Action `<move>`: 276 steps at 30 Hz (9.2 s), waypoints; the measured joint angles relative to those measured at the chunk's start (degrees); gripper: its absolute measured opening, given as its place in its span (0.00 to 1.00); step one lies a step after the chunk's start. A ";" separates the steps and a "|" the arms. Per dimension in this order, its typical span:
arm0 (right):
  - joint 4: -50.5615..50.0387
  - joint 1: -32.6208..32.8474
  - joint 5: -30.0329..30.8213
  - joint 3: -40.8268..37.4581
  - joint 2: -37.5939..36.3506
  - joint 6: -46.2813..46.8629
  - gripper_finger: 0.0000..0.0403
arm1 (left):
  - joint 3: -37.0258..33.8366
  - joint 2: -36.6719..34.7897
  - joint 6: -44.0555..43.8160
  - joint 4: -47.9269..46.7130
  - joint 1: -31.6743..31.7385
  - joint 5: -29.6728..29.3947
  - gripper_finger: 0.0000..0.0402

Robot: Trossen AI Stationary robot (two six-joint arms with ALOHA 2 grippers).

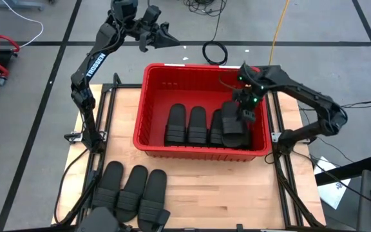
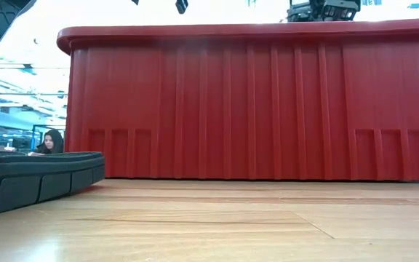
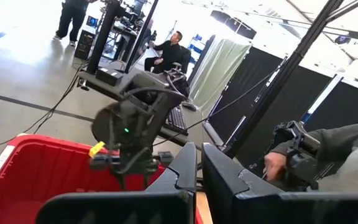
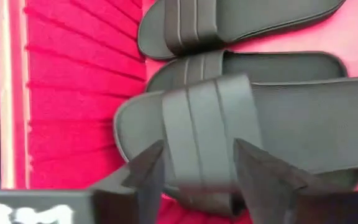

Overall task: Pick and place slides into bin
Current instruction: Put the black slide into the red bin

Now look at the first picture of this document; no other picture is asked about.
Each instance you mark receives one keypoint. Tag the grey metal stand base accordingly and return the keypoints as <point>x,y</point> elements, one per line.
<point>18,4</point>

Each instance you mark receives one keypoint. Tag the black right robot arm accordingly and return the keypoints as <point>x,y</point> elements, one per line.
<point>301,88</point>

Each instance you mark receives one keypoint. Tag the black metal table frame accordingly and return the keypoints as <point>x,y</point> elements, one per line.
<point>127,86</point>

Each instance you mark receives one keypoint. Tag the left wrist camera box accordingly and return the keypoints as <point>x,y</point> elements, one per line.
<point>151,14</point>

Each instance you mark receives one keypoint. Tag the white paper sheet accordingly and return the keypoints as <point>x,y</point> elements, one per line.
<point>333,193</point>

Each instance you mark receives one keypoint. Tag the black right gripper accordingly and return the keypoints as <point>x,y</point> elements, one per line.
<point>246,100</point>

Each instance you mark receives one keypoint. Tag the silver mounting plate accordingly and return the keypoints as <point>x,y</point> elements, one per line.
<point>72,138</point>
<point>275,137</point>

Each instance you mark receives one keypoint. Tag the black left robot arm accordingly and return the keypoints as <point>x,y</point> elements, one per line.
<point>95,61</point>

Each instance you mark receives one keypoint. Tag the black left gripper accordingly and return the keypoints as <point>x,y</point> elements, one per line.
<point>149,35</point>

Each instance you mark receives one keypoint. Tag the black rubber slide sandal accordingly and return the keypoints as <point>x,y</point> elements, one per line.
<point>155,193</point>
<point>215,129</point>
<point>111,180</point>
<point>232,125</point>
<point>176,119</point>
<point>197,120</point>
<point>134,187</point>

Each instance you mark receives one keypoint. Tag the red plastic bin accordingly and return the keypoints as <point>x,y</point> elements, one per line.
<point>179,93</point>

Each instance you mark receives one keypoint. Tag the black desk beam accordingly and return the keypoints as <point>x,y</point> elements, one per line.
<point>343,172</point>

